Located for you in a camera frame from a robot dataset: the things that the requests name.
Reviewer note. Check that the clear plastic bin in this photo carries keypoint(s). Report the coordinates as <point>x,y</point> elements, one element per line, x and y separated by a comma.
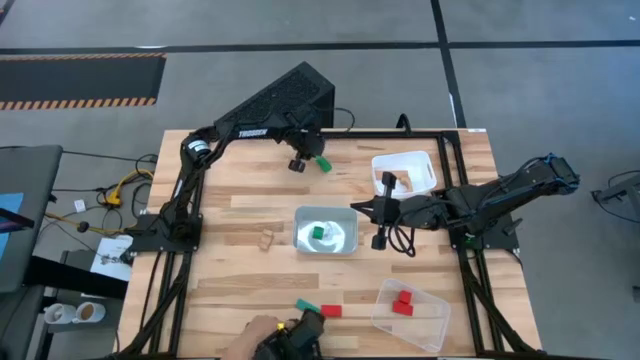
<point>425,330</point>

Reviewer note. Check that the long green wooden block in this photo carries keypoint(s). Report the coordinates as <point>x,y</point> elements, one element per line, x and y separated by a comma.
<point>306,305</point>

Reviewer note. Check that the red cube block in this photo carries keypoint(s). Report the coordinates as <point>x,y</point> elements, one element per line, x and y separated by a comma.
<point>405,297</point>

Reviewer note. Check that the green cube block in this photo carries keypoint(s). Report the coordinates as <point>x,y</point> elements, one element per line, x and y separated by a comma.
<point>318,232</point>

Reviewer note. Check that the white printed paper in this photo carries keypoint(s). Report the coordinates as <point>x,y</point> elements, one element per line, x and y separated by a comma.
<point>112,260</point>

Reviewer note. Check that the small white tag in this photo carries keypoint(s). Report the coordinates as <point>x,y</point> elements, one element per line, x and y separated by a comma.
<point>80,205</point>

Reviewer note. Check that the small black round knob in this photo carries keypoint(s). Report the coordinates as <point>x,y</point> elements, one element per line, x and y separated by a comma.
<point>83,227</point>

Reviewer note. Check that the grey plastic bin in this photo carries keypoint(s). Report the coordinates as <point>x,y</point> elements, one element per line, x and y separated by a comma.
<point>305,245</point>

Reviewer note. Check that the natural wooden plank block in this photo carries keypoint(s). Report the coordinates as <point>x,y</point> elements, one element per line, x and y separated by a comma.
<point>402,182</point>

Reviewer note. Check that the black perforated computer tower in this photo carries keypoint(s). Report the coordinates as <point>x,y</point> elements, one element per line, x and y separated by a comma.
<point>280,95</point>

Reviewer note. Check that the white empty cup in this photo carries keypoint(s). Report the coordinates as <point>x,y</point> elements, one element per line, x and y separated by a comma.
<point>59,314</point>

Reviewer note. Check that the long red wooden block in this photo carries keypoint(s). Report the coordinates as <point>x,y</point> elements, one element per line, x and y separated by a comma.
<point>331,311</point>

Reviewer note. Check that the blue sheet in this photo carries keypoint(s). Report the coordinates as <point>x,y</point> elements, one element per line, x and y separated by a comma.
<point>10,210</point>

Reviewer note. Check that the grey desk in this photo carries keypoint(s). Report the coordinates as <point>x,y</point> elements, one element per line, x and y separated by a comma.
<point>35,200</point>

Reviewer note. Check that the red triangular block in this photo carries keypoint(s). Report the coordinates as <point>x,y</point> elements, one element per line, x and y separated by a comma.
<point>403,308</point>

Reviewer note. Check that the black floor stand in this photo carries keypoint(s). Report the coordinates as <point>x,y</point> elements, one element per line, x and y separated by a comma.
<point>620,192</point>

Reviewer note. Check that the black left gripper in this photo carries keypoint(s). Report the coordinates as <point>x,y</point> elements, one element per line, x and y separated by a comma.
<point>307,142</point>

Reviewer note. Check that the natural wooden arch block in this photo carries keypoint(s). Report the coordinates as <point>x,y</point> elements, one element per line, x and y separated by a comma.
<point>265,240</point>

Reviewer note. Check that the black hazard striped floor mat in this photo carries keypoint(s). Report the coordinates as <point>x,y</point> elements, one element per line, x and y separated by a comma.
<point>80,80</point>

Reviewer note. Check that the person's hand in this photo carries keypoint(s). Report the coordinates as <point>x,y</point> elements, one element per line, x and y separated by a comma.
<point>250,335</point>

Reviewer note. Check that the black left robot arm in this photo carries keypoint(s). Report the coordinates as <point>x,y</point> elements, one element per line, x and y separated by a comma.
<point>250,131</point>

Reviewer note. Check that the black side table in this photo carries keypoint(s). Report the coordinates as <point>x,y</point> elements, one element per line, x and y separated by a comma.
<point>75,287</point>

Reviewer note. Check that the black aluminium table frame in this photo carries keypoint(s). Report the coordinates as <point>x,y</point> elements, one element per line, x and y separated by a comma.
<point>380,134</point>

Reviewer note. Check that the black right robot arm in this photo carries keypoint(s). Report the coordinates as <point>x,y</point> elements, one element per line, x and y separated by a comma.
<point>525,182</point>

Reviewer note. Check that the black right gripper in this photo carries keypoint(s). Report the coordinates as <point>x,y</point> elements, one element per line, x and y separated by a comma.
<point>415,212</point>

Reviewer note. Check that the white plastic bin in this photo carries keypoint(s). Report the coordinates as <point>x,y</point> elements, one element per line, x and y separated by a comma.
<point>425,165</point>

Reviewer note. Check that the small green rectangular block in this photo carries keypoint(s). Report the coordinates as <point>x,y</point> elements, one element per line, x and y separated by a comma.
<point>324,164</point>

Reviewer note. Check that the small white sticker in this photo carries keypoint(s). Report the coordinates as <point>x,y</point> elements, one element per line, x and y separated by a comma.
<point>476,130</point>

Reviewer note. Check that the white cup with brown drink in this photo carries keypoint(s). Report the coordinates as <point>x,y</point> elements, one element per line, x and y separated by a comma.
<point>90,312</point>

